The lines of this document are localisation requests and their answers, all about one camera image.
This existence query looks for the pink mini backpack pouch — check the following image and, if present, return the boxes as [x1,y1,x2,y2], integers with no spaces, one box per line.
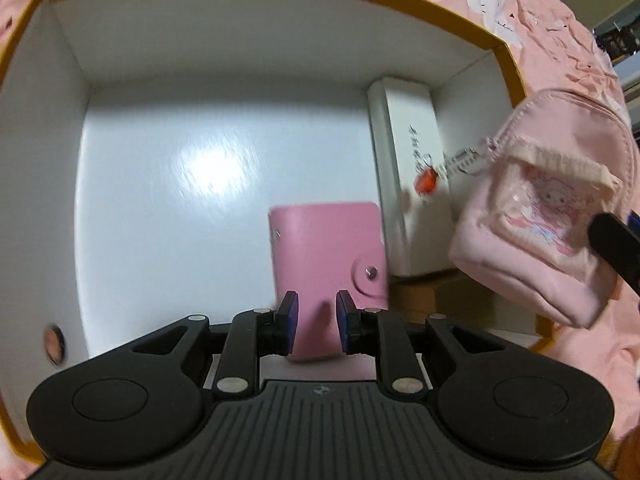
[449,89,639,328]

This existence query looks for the pink snap wallet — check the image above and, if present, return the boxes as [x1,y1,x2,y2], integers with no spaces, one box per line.
[269,202,388,361]

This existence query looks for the white box with writing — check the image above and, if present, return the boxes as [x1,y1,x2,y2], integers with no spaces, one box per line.
[367,77,454,278]

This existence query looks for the pink patterned duvet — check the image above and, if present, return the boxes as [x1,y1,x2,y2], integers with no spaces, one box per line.
[0,0,640,480]

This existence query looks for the orange cardboard storage box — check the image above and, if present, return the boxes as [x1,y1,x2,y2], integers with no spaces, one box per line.
[1,0,528,463]

